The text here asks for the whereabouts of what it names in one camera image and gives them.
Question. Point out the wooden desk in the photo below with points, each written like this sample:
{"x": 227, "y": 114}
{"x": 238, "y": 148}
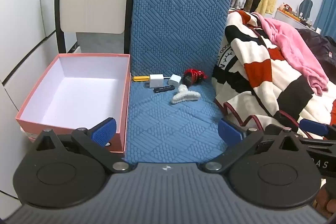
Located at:
{"x": 288, "y": 16}

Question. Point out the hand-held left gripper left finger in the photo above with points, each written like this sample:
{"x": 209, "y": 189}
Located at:
{"x": 105, "y": 131}

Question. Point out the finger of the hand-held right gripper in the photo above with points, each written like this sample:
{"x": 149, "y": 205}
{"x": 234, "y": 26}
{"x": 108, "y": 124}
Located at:
{"x": 274, "y": 129}
{"x": 313, "y": 127}

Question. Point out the white fluffy hair claw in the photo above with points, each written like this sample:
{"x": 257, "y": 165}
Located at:
{"x": 181, "y": 95}

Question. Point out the white cube charger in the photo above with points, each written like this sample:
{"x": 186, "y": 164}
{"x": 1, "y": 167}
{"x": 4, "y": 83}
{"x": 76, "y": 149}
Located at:
{"x": 174, "y": 80}

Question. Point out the red black white blanket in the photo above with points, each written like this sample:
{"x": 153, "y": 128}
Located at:
{"x": 252, "y": 56}

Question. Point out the pink cardboard box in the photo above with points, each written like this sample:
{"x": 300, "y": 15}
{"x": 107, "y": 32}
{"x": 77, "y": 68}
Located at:
{"x": 78, "y": 92}

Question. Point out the blue quilted cushion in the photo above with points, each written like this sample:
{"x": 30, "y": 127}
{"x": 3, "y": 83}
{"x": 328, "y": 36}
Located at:
{"x": 178, "y": 16}

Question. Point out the grey office chair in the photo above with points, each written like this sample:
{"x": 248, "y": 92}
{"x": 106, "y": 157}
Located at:
{"x": 306, "y": 6}

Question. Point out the pink fleece garment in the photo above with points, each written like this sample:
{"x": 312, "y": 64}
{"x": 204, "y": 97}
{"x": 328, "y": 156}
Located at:
{"x": 291, "y": 40}

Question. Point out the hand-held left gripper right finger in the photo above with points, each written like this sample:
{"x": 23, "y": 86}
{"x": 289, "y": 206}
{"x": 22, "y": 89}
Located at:
{"x": 230, "y": 132}

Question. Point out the blue curtain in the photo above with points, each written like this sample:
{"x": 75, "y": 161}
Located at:
{"x": 326, "y": 3}

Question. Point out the beige chair with black frame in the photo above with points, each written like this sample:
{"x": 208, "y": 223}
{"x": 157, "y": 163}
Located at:
{"x": 92, "y": 3}

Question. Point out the black stick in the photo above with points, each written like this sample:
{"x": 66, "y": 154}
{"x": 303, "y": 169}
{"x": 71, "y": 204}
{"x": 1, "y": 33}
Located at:
{"x": 164, "y": 89}

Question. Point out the white wardrobe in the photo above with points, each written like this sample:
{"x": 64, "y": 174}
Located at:
{"x": 21, "y": 16}

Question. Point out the dark jacket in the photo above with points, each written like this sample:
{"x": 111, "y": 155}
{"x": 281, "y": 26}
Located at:
{"x": 320, "y": 48}

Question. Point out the red black hair clip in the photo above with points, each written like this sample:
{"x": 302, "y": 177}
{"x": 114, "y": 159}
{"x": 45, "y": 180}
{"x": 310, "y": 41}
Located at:
{"x": 191, "y": 74}

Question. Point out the person's right hand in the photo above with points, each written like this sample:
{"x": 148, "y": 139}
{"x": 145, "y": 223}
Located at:
{"x": 329, "y": 197}

